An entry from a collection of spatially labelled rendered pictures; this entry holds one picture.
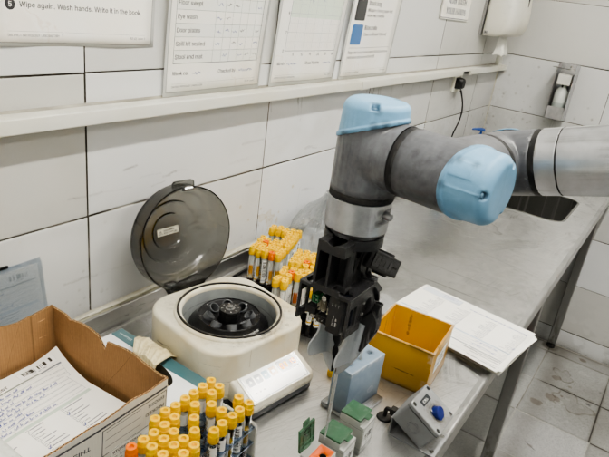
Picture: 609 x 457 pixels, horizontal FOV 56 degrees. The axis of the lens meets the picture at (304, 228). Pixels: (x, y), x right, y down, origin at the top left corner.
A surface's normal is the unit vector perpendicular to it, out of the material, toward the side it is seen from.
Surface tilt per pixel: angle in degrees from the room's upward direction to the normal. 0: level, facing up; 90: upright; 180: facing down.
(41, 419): 1
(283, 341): 90
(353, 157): 90
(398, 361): 90
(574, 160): 84
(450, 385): 0
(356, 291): 0
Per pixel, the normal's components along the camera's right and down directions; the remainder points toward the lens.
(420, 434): -0.56, 0.25
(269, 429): 0.12, -0.91
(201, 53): 0.79, 0.38
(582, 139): -0.52, -0.55
